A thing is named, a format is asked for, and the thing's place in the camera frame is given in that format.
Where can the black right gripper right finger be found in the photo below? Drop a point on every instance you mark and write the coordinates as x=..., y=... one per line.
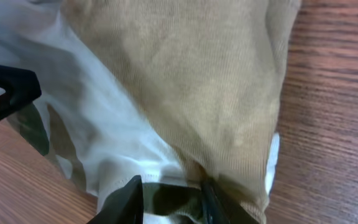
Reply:
x=219, y=208

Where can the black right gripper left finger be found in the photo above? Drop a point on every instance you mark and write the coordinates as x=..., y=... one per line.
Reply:
x=124, y=206

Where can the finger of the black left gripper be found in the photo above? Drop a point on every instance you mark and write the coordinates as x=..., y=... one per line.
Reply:
x=21, y=87

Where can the white beige garment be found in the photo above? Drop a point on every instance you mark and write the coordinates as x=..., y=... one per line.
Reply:
x=176, y=92

